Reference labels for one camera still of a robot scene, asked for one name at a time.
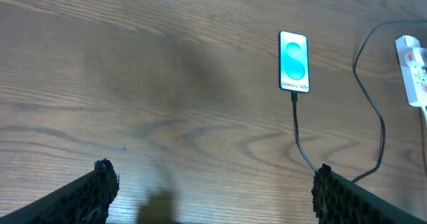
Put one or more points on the white usb wall charger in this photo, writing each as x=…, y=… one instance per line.
x=415, y=57

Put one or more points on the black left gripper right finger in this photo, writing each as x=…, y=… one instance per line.
x=338, y=200

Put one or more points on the blue smartphone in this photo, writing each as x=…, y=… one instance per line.
x=294, y=68

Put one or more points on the white power strip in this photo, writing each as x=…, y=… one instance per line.
x=414, y=78

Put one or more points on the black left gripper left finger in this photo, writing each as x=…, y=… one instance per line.
x=84, y=200

